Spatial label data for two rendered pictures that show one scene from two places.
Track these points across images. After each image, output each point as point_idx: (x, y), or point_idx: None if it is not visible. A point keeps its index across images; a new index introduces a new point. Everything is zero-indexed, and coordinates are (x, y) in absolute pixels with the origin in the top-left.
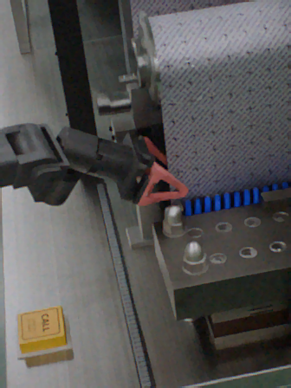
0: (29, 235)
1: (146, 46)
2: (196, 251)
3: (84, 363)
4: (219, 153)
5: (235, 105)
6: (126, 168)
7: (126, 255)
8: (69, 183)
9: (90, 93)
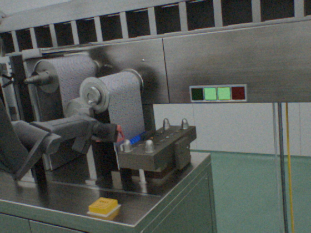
0: (45, 200)
1: (98, 86)
2: (151, 141)
3: (131, 204)
4: (124, 125)
5: (125, 105)
6: (108, 128)
7: (96, 185)
8: (92, 140)
9: None
